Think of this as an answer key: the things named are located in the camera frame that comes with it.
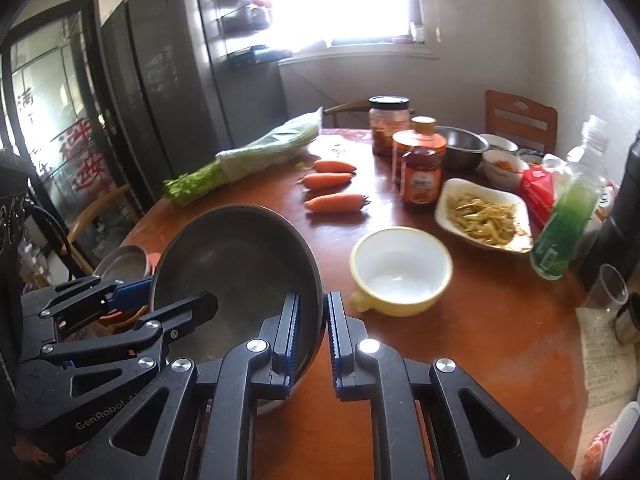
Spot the wire storage rack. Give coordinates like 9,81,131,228
192,0,296,68

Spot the dark cup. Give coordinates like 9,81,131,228
615,292,640,346

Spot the yellow bowl with white inside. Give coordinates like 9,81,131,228
349,228,454,317

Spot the small steel bowl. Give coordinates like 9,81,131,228
434,126,491,171

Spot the green drink bottle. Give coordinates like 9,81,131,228
530,114,612,281

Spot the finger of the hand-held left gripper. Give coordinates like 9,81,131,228
20,275,153,333
30,291,219,401

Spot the sauce bottle with tan cap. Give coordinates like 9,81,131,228
400,116,447,212

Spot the brown slatted wooden chair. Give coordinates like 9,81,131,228
484,90,558,153

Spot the glass jar with black lid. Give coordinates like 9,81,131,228
368,96,412,157

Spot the person's left hand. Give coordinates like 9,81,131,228
12,432,58,466

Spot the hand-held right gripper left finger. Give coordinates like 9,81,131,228
52,290,303,480

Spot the glass door with red lettering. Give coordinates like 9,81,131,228
0,10,121,281

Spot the white plastic tub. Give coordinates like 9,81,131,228
602,401,640,476

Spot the white bowl with orange food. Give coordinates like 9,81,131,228
481,149,530,185

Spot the pink bowl with ears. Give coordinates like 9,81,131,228
97,251,162,333

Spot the white paper sheet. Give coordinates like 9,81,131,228
575,305,638,411

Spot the round metal plate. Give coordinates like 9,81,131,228
94,245,153,283

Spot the orange carrot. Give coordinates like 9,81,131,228
297,172,355,191
312,159,357,174
303,193,372,212

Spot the sauce jar with orange lid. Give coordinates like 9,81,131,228
391,130,416,186

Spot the large steel bowl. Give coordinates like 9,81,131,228
150,204,327,416

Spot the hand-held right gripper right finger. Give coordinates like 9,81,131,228
325,291,576,480

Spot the plain white bowl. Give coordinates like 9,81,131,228
479,133,519,156

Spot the grey refrigerator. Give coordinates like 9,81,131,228
100,0,288,183

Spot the red packet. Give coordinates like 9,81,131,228
517,167,558,228

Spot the white dish of pickled vegetables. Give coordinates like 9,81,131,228
434,178,535,254

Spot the clear plastic cup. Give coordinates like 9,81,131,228
582,263,630,313

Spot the celery in plastic bag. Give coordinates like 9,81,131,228
162,106,325,207

